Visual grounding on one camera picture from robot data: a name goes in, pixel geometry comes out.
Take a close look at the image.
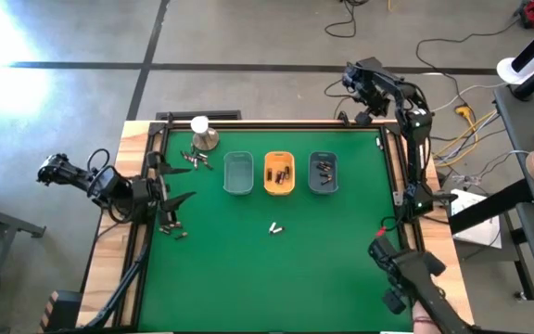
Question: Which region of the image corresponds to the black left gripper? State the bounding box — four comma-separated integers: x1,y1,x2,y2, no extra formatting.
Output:
130,151,197,226

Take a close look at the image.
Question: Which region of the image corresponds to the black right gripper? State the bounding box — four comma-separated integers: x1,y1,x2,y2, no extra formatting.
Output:
340,58,401,126

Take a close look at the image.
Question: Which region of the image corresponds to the light teal plastic bin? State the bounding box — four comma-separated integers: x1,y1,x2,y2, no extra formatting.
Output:
222,150,255,196

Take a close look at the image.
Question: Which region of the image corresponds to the yellow plastic bin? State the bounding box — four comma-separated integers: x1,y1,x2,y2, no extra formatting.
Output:
263,150,297,197

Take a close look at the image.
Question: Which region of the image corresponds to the blue-grey plastic bin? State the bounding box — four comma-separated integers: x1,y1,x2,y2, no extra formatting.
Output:
307,150,340,195

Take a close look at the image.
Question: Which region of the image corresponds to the black floor vent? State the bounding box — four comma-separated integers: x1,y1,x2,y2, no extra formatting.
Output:
155,109,243,122

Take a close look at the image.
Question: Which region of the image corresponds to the green table mat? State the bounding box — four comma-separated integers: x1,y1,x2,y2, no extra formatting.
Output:
137,128,416,331

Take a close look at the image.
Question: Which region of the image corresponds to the white tower fan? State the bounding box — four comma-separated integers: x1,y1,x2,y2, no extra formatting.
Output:
497,20,534,85

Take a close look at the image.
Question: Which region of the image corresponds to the black box with striped edge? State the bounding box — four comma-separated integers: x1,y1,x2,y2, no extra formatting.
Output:
39,290,83,334

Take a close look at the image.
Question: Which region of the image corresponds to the black support bar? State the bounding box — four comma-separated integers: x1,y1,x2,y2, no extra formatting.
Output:
447,178,534,236

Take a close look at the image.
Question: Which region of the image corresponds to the white box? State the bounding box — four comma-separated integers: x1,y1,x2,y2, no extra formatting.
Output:
450,188,503,250

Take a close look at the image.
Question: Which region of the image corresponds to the black hand-held device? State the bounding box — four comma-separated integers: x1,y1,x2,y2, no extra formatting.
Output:
367,235,475,334

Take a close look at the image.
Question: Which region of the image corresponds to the person's hand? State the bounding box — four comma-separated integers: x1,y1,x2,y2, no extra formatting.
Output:
411,300,437,334

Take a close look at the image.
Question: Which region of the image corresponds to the black floor cable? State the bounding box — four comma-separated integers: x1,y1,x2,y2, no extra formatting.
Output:
415,18,523,111
324,0,370,39

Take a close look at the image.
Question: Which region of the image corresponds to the yellow extension cord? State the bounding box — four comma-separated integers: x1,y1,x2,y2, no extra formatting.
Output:
433,105,498,168

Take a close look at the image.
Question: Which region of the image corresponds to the black aluminium table frame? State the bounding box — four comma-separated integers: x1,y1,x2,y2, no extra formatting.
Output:
81,110,477,334

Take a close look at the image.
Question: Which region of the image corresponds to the white floor cable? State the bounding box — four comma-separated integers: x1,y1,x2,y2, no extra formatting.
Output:
428,82,507,115

